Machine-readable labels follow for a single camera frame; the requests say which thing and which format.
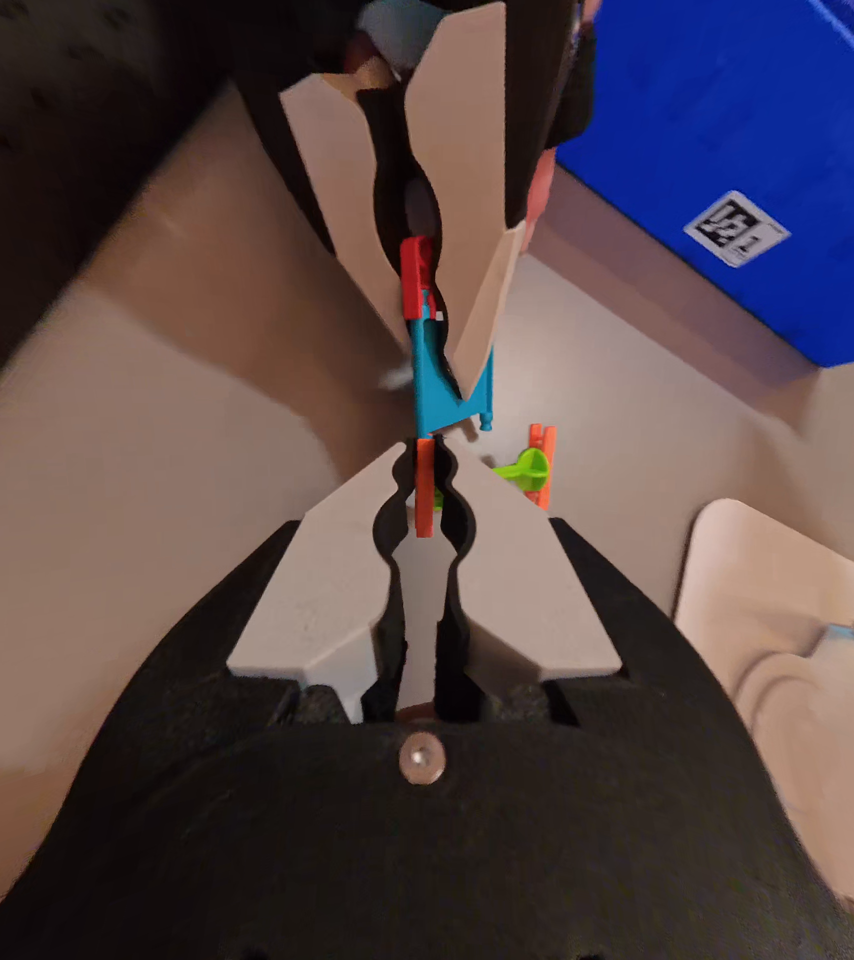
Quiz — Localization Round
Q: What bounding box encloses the red toy connector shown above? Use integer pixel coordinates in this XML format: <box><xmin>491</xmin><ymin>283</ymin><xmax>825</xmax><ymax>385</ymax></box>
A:
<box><xmin>399</xmin><ymin>235</ymin><xmax>438</xmax><ymax>322</ymax></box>

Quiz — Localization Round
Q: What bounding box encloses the black perforated board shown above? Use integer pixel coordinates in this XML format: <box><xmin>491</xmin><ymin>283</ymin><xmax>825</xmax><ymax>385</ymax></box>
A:
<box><xmin>0</xmin><ymin>0</ymin><xmax>242</xmax><ymax>444</ymax></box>

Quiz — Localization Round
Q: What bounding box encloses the lime green spool rod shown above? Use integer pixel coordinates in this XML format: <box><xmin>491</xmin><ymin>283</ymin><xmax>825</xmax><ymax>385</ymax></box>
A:
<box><xmin>433</xmin><ymin>447</ymin><xmax>550</xmax><ymax>513</ymax></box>

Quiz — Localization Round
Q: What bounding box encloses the orange toy clip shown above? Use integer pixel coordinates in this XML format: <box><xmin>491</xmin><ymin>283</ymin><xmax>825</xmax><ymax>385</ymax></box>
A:
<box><xmin>414</xmin><ymin>437</ymin><xmax>437</xmax><ymax>539</ymax></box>
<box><xmin>528</xmin><ymin>423</ymin><xmax>558</xmax><ymax>513</ymax></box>

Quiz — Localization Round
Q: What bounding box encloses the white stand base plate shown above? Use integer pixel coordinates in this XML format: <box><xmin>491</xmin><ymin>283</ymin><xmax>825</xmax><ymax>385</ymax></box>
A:
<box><xmin>673</xmin><ymin>498</ymin><xmax>854</xmax><ymax>960</ymax></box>

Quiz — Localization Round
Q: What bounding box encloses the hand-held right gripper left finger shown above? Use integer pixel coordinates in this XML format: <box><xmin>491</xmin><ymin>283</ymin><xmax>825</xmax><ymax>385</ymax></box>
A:
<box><xmin>226</xmin><ymin>441</ymin><xmax>417</xmax><ymax>725</ymax></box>

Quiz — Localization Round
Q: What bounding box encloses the blue plastic bin with label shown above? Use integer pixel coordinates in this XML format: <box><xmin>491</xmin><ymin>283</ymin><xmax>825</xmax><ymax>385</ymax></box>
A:
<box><xmin>554</xmin><ymin>0</ymin><xmax>854</xmax><ymax>369</ymax></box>

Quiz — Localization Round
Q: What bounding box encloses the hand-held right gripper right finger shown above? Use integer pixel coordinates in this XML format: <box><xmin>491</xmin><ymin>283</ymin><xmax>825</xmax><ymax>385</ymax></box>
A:
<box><xmin>433</xmin><ymin>435</ymin><xmax>623</xmax><ymax>723</ymax></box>

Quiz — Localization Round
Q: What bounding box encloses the teal plastic panel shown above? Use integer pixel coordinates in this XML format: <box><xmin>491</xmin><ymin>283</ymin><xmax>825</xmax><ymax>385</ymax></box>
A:
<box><xmin>408</xmin><ymin>313</ymin><xmax>496</xmax><ymax>441</ymax></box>

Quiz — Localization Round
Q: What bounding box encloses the person's left hand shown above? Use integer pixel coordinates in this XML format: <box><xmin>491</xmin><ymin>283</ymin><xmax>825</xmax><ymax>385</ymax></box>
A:
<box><xmin>523</xmin><ymin>146</ymin><xmax>557</xmax><ymax>235</ymax></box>

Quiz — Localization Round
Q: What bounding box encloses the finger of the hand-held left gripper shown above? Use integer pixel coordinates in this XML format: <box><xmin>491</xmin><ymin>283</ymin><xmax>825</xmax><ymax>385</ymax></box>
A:
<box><xmin>403</xmin><ymin>0</ymin><xmax>529</xmax><ymax>402</ymax></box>
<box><xmin>278</xmin><ymin>72</ymin><xmax>417</xmax><ymax>354</ymax></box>

